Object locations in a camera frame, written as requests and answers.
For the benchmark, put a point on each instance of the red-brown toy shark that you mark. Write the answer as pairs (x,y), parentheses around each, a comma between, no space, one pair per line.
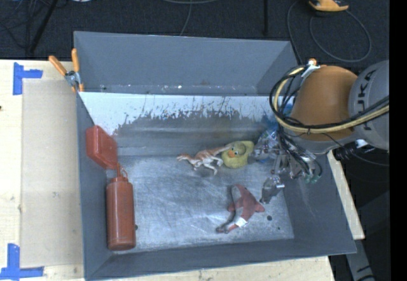
(245,205)

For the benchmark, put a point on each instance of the black cylinder on white bracket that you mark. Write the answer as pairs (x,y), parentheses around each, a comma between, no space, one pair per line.
(347,150)

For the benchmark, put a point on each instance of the brown toy dinosaur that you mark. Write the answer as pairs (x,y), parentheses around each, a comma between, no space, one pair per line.
(203,159)

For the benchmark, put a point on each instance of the red-brown flat block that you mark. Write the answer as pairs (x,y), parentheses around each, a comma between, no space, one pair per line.
(101,144)

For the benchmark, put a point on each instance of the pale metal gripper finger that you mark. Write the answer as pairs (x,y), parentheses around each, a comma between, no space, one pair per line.
(267,195)
(276,183)

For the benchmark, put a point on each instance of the clear plastic bottle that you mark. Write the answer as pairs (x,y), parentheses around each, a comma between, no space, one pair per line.
(266,144)

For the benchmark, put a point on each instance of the grey metal bin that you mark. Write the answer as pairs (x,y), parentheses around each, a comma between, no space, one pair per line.
(178,203)

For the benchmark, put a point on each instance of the red-brown plastic bottle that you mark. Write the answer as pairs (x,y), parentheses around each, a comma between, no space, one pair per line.
(120,213)

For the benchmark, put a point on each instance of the yellow toy duck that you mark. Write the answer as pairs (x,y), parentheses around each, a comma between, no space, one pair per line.
(237,154)

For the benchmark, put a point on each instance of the pale wood flat board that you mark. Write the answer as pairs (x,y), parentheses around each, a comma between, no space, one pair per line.
(47,178)

